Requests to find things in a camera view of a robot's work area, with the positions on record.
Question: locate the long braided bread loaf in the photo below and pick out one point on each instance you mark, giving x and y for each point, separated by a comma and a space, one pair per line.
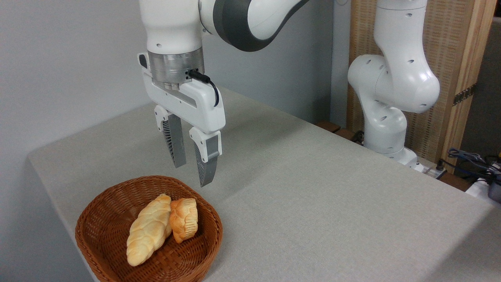
148, 231

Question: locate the dark grey device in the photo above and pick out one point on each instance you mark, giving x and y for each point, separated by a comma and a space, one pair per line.
495, 192

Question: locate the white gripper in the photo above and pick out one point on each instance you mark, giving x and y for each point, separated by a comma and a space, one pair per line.
197, 105

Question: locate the metal screen hinge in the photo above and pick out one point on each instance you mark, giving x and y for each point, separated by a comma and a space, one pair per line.
464, 94

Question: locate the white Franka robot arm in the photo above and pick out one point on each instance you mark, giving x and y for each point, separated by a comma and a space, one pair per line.
172, 23

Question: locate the black plug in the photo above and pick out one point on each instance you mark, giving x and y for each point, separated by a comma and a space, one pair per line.
440, 165

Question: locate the small round braided bread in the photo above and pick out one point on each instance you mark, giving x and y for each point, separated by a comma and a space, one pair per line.
184, 220

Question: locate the white box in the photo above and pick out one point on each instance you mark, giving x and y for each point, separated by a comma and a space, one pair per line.
479, 192

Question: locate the wooden rattan folding screen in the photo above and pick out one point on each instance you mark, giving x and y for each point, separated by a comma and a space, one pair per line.
450, 43

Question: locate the brown wicker basket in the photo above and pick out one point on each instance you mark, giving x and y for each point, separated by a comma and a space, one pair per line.
101, 231

